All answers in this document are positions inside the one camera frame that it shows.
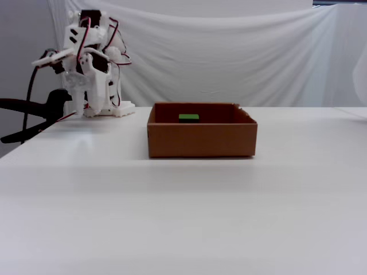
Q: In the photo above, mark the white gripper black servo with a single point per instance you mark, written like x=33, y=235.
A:
x=96, y=83

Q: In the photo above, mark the green cube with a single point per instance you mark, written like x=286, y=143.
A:
x=188, y=117

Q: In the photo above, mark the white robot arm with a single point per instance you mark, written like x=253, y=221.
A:
x=86, y=34

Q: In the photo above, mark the brown cardboard box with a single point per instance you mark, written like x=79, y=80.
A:
x=200, y=139

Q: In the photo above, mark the black table clamp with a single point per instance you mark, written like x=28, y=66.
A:
x=54, y=104

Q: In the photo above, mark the white backdrop cloth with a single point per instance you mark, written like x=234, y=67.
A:
x=229, y=57

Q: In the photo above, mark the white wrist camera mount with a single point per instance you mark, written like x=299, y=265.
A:
x=51, y=58

